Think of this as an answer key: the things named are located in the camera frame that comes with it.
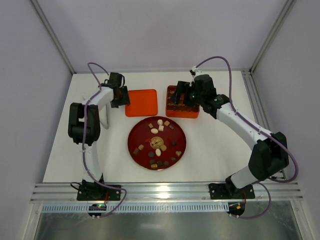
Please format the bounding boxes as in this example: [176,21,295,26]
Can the aluminium front rail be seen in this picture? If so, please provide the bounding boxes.
[30,180,304,203]

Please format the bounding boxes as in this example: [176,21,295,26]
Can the controller board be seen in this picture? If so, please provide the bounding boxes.
[88,203,107,211]
[227,202,246,216]

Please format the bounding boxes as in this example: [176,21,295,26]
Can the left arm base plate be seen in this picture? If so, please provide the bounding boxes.
[76,182,121,201]

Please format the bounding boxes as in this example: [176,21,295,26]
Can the orange box lid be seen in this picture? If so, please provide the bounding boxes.
[125,89,158,117]

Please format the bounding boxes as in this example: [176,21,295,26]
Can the left corner frame post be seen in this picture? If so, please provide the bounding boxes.
[29,0,76,75]

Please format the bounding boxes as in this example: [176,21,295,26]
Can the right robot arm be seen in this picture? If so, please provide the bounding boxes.
[170,74,289,198]

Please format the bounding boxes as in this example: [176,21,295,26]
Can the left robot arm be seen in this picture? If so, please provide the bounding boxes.
[68,72,130,201]

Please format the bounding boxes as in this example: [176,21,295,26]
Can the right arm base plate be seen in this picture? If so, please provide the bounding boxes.
[208,183,256,200]

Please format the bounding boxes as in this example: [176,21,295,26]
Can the orange chocolate box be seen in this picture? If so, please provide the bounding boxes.
[165,85,200,119]

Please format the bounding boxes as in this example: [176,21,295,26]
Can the aluminium rail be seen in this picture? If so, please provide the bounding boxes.
[241,69,288,181]
[30,180,304,203]

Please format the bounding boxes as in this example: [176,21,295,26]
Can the right side aluminium rail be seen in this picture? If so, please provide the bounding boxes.
[241,69,288,181]

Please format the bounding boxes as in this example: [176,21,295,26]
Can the brown chocolate left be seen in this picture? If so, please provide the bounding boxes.
[133,148,139,155]

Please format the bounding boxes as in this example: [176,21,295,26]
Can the white cube chocolate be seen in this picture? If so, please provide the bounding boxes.
[158,125,164,132]

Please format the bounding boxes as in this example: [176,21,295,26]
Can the right corner frame post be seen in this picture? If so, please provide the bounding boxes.
[249,0,297,75]

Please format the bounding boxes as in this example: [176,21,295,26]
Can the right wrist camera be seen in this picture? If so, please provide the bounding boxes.
[189,66,204,80]

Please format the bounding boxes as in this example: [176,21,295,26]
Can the metal tongs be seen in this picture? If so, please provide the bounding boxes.
[99,104,109,130]

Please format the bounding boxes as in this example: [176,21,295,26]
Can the tan fluted cup chocolate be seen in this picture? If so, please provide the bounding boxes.
[160,145,167,151]

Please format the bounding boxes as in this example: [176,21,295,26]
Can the white oval swirl chocolate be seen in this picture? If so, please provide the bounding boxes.
[155,148,162,157]

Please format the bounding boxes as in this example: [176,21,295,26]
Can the left controller board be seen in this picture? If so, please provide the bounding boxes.
[88,203,107,211]

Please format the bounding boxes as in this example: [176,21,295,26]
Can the right controller board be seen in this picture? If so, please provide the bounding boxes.
[227,202,246,216]

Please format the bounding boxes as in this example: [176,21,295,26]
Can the corner frame post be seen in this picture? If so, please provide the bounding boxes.
[249,0,297,75]
[29,0,76,75]

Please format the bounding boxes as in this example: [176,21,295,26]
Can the round red plate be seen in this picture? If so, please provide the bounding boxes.
[127,116,187,171]

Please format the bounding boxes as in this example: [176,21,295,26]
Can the tan barrel chocolate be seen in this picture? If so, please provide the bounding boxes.
[150,163,158,170]

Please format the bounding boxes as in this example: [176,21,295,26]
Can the slotted cable duct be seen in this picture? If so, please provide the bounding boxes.
[41,202,229,214]

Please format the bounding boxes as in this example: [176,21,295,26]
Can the white faceted chocolate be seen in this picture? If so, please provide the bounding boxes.
[157,119,163,126]

